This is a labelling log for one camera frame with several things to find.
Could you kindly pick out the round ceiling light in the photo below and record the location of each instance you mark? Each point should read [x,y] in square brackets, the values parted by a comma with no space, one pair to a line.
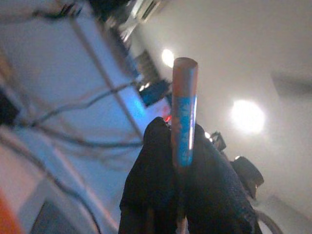
[247,117]
[167,57]

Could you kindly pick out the orange plastic plate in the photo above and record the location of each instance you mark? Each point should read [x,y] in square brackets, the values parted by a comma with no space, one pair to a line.
[6,214]

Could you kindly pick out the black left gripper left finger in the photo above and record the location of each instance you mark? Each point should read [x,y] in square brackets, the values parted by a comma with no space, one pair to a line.
[151,170]

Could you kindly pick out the stainless steel sink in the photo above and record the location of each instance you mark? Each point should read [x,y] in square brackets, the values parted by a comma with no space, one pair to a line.
[61,221]

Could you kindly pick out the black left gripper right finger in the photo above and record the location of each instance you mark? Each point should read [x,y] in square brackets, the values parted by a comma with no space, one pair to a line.
[214,195]

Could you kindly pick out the red and blue stick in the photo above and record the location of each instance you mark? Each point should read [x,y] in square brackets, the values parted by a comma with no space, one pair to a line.
[184,109]

